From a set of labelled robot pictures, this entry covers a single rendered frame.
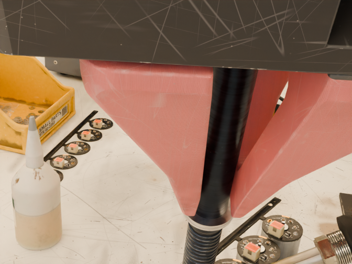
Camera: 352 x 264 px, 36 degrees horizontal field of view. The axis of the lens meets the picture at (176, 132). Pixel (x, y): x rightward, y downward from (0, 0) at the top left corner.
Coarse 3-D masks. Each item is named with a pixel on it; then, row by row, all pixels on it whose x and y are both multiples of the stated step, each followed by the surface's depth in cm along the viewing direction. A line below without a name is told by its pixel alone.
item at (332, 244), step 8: (336, 232) 23; (320, 240) 23; (328, 240) 23; (336, 240) 22; (344, 240) 22; (312, 248) 23; (320, 248) 23; (328, 248) 22; (336, 248) 22; (344, 248) 22; (296, 256) 23; (304, 256) 23; (312, 256) 23; (320, 256) 23; (328, 256) 22; (336, 256) 22; (344, 256) 22
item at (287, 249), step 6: (288, 228) 33; (264, 234) 33; (276, 240) 32; (300, 240) 33; (282, 246) 32; (288, 246) 32; (294, 246) 32; (282, 252) 32; (288, 252) 33; (294, 252) 33; (282, 258) 33
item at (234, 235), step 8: (272, 200) 36; (280, 200) 36; (264, 208) 35; (256, 216) 34; (248, 224) 33; (232, 232) 32; (240, 232) 32; (224, 240) 32; (232, 240) 32; (240, 240) 32; (224, 248) 31
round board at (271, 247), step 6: (252, 240) 32; (258, 240) 32; (264, 240) 32; (270, 240) 32; (240, 246) 31; (264, 246) 31; (270, 246) 31; (276, 246) 31; (240, 252) 31; (270, 252) 31; (276, 252) 31; (246, 258) 30; (258, 258) 30; (264, 258) 30; (270, 258) 30; (276, 258) 30
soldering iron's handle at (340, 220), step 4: (340, 216) 23; (344, 216) 23; (348, 216) 23; (340, 220) 23; (344, 220) 22; (348, 220) 22; (340, 224) 23; (344, 224) 22; (348, 224) 22; (340, 228) 23; (344, 228) 22; (348, 228) 22; (344, 232) 22; (348, 232) 22; (348, 236) 22; (348, 240) 22; (348, 244) 22
